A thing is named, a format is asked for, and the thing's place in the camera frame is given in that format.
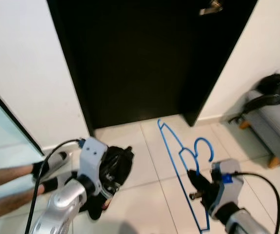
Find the blue clothes hanger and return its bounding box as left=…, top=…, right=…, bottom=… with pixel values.
left=157, top=118, right=215, bottom=231

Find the black printed jersey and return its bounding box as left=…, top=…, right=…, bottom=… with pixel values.
left=79, top=145, right=135, bottom=220

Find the grey ottoman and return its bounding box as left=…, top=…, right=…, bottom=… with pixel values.
left=240, top=90, right=280, bottom=169

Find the teal glass door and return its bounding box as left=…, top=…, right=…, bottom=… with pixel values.
left=0, top=76, right=45, bottom=156

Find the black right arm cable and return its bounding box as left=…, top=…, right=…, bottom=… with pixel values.
left=230, top=171, right=280, bottom=234

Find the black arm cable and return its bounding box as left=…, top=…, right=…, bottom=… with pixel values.
left=230, top=171, right=280, bottom=234
left=25, top=138, right=84, bottom=234

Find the white blue left wrist camera mount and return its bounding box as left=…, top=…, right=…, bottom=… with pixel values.
left=77, top=137, right=109, bottom=198

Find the black strap bag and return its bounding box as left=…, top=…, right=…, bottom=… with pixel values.
left=228, top=73, right=280, bottom=122

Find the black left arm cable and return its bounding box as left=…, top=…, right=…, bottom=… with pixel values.
left=25, top=138, right=84, bottom=234

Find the metal door handle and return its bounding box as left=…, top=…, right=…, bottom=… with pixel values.
left=200, top=0, right=223, bottom=15

